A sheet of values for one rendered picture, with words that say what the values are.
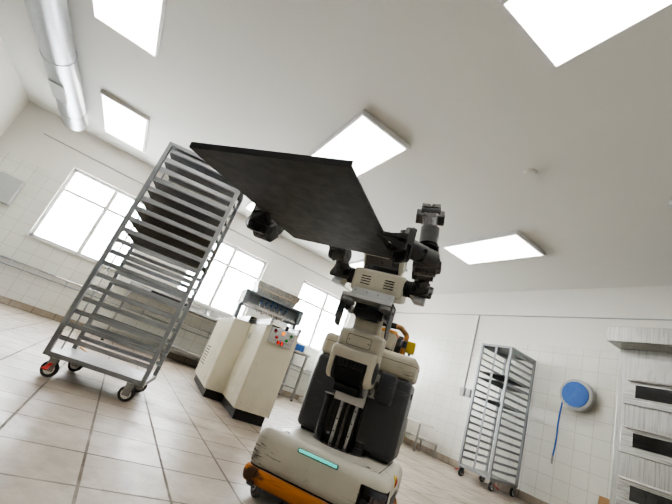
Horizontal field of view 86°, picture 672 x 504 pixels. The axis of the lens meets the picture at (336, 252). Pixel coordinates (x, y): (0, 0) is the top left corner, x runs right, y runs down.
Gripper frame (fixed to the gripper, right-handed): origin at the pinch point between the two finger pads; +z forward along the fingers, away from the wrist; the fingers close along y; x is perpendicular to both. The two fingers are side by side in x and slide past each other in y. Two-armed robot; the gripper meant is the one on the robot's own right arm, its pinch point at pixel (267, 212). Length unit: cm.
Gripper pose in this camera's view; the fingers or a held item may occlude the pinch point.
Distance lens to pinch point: 117.1
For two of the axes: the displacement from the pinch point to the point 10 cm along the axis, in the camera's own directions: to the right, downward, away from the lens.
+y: 3.0, -9.2, 2.5
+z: 4.4, -1.0, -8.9
